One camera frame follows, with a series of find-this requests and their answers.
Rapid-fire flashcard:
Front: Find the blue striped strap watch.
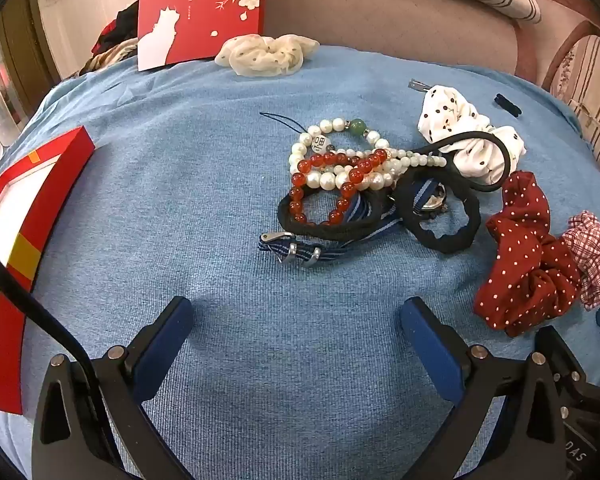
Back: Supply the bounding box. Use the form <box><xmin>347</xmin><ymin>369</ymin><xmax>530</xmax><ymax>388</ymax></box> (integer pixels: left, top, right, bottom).
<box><xmin>258</xmin><ymin>180</ymin><xmax>451</xmax><ymax>270</ymax></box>

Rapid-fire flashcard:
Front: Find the black elastic hair band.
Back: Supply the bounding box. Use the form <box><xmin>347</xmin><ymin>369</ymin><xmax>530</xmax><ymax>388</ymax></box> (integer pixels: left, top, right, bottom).
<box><xmin>278</xmin><ymin>191</ymin><xmax>387</xmax><ymax>239</ymax></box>

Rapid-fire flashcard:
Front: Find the thick black scrunchie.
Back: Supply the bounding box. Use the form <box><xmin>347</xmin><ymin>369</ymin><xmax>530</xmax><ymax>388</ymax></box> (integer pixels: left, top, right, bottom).
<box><xmin>394</xmin><ymin>166</ymin><xmax>482</xmax><ymax>254</ymax></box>

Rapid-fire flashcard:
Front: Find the thin black hair tie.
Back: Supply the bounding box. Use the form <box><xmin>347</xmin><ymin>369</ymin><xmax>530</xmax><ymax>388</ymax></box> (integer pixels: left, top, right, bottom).
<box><xmin>415</xmin><ymin>131</ymin><xmax>511</xmax><ymax>194</ymax></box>

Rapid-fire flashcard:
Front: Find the cream dotted scrunchie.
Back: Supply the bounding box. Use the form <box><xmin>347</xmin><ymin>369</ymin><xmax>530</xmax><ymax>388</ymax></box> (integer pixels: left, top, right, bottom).
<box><xmin>215</xmin><ymin>34</ymin><xmax>321</xmax><ymax>78</ymax></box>

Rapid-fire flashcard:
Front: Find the red plaid scrunchie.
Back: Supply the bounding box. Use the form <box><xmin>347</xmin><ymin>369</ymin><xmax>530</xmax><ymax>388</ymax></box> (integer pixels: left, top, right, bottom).
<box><xmin>562</xmin><ymin>212</ymin><xmax>600</xmax><ymax>311</ymax></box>

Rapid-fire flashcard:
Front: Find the pearl bracelet with green bead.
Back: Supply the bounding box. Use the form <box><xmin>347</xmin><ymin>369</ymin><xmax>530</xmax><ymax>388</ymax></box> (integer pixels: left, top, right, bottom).
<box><xmin>260</xmin><ymin>111</ymin><xmax>383</xmax><ymax>163</ymax></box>

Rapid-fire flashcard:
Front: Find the red bead bracelet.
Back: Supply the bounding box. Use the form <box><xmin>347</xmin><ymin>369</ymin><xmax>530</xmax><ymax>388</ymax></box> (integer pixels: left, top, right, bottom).
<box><xmin>289</xmin><ymin>149</ymin><xmax>391</xmax><ymax>227</ymax></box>

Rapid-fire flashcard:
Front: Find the red floral box lid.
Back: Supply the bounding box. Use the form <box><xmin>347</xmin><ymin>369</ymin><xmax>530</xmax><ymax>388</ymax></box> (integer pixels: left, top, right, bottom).
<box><xmin>137</xmin><ymin>0</ymin><xmax>270</xmax><ymax>72</ymax></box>

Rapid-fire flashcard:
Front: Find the black cable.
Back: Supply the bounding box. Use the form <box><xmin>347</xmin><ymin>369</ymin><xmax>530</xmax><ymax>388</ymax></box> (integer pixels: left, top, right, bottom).
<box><xmin>0</xmin><ymin>237</ymin><xmax>98</xmax><ymax>376</ymax></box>

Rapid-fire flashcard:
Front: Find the small black hair clip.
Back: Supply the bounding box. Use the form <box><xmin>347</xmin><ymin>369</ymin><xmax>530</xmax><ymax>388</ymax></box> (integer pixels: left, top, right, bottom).
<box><xmin>495</xmin><ymin>93</ymin><xmax>522</xmax><ymax>118</ymax></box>

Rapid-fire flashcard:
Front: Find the small pale bead bracelet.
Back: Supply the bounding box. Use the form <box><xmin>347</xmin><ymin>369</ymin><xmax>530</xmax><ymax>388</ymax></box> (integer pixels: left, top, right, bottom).
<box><xmin>347</xmin><ymin>147</ymin><xmax>448</xmax><ymax>171</ymax></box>

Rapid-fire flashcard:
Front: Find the large pearl bracelet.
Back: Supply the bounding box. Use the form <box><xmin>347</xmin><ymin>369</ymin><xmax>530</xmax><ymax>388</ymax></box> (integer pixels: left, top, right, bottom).
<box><xmin>289</xmin><ymin>145</ymin><xmax>398</xmax><ymax>192</ymax></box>

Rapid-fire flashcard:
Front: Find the grey brown cushion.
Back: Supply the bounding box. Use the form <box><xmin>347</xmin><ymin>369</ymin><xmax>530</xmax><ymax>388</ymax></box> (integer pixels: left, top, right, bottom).
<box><xmin>260</xmin><ymin>0</ymin><xmax>546</xmax><ymax>81</ymax></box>

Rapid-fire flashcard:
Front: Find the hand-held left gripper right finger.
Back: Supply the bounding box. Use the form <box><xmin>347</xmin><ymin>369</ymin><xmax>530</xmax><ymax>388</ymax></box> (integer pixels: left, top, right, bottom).
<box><xmin>400</xmin><ymin>296</ymin><xmax>581</xmax><ymax>480</ymax></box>

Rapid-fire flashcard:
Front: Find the pile of clothes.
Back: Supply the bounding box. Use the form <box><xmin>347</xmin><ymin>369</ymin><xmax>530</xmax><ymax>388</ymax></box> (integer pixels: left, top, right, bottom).
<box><xmin>77</xmin><ymin>2</ymin><xmax>146</xmax><ymax>78</ymax></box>

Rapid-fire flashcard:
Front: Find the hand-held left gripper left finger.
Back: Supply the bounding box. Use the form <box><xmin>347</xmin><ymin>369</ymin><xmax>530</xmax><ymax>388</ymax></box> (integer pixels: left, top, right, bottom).
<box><xmin>31</xmin><ymin>296</ymin><xmax>196</xmax><ymax>480</ymax></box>

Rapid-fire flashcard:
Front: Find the white black-dotted scrunchie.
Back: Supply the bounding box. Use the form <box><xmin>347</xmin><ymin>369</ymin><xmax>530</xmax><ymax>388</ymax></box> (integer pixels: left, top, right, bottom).
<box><xmin>417</xmin><ymin>85</ymin><xmax>526</xmax><ymax>181</ymax></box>

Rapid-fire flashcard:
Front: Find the red box tray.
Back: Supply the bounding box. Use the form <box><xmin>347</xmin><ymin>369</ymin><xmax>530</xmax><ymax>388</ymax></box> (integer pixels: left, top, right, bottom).
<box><xmin>0</xmin><ymin>126</ymin><xmax>96</xmax><ymax>415</ymax></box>

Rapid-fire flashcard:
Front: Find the red white-dotted scrunchie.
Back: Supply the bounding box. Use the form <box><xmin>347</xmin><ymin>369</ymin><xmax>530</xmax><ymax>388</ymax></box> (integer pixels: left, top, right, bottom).
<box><xmin>472</xmin><ymin>170</ymin><xmax>583</xmax><ymax>337</ymax></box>

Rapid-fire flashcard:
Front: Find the blue blanket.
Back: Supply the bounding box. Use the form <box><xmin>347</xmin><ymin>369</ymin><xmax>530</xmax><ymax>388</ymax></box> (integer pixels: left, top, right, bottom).
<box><xmin>0</xmin><ymin>45</ymin><xmax>600</xmax><ymax>480</ymax></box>

